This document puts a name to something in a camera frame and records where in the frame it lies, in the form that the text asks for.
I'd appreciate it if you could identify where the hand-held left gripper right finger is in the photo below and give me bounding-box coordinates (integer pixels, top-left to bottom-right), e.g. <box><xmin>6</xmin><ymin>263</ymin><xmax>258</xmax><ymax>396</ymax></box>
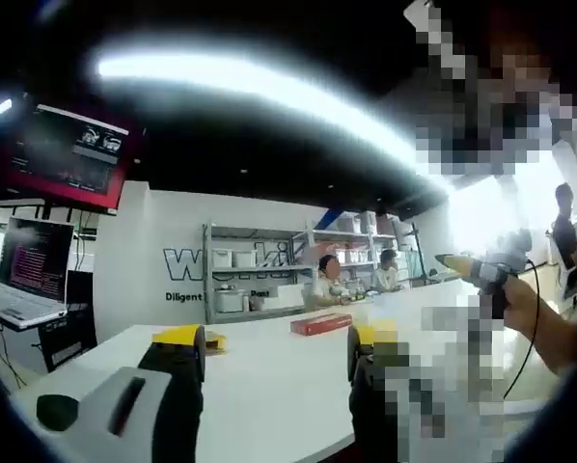
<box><xmin>347</xmin><ymin>323</ymin><xmax>398</xmax><ymax>463</ymax></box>

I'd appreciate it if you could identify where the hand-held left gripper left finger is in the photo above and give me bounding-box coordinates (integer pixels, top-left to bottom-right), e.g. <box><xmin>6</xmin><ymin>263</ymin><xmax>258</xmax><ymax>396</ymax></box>
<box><xmin>11</xmin><ymin>323</ymin><xmax>207</xmax><ymax>463</ymax></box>

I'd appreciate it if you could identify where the yellow cardboard box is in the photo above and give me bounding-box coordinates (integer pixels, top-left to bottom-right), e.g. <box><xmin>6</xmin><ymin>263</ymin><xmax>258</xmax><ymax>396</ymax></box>
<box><xmin>204</xmin><ymin>331</ymin><xmax>229</xmax><ymax>357</ymax></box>

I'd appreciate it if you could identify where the person's right hand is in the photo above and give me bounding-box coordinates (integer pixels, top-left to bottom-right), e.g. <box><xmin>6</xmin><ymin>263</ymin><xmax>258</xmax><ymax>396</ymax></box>
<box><xmin>503</xmin><ymin>277</ymin><xmax>549</xmax><ymax>335</ymax></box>

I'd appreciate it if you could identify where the black pole stand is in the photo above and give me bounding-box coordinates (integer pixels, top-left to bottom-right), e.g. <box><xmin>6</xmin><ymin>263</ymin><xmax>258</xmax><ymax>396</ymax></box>
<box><xmin>411</xmin><ymin>221</ymin><xmax>424</xmax><ymax>290</ymax></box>

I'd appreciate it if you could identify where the red flat box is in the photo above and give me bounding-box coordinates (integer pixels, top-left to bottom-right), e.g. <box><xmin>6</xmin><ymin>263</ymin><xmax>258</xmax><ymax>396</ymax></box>
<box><xmin>290</xmin><ymin>313</ymin><xmax>354</xmax><ymax>337</ymax></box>

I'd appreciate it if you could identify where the grey metal shelf rack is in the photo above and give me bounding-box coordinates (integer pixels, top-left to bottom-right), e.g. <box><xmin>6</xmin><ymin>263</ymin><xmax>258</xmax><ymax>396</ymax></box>
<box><xmin>202</xmin><ymin>221</ymin><xmax>318</xmax><ymax>325</ymax></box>
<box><xmin>312</xmin><ymin>211</ymin><xmax>418</xmax><ymax>293</ymax></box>

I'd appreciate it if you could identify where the white cardboard box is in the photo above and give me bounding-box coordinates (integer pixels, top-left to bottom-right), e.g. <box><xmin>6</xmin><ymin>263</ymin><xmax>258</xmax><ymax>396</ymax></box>
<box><xmin>261</xmin><ymin>284</ymin><xmax>305</xmax><ymax>311</ymax></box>

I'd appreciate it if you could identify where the white laptop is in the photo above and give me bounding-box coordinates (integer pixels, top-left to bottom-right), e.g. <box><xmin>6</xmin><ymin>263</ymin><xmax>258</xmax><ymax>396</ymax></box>
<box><xmin>0</xmin><ymin>216</ymin><xmax>75</xmax><ymax>332</ymax></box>

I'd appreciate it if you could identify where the red-framed hanging monitor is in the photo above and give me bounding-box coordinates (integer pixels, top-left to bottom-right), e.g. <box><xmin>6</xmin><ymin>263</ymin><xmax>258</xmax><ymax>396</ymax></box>
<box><xmin>1</xmin><ymin>103</ymin><xmax>135</xmax><ymax>211</ymax></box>

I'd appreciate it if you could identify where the long ceiling light strip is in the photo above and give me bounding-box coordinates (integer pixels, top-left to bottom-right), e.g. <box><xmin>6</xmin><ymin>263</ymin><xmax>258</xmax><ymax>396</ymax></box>
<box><xmin>95</xmin><ymin>41</ymin><xmax>447</xmax><ymax>194</ymax></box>

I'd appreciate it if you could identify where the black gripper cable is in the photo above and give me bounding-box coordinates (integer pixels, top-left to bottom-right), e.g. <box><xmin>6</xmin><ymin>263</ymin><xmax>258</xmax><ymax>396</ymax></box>
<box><xmin>503</xmin><ymin>259</ymin><xmax>541</xmax><ymax>401</ymax></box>

